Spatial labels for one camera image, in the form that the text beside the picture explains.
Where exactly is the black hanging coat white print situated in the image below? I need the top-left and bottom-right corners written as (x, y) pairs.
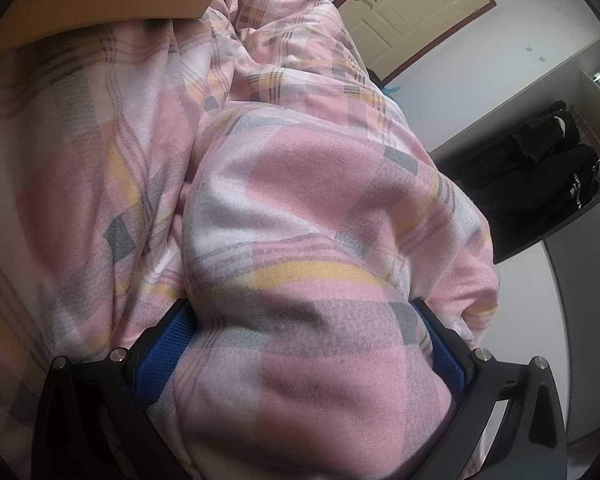
top-left (457, 144), bottom-right (600, 213)

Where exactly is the open grey wardrobe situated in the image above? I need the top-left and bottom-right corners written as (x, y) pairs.
top-left (427, 35), bottom-right (600, 266)

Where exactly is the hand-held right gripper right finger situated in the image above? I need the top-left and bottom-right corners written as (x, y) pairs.
top-left (412, 299), bottom-right (566, 480)

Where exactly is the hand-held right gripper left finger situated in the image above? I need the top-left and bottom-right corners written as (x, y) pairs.
top-left (32, 300), bottom-right (201, 480)

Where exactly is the pink plaid quilt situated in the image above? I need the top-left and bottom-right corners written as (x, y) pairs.
top-left (0, 0), bottom-right (501, 480)

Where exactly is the cream wooden door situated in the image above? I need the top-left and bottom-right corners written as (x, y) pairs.
top-left (332, 0), bottom-right (496, 84)

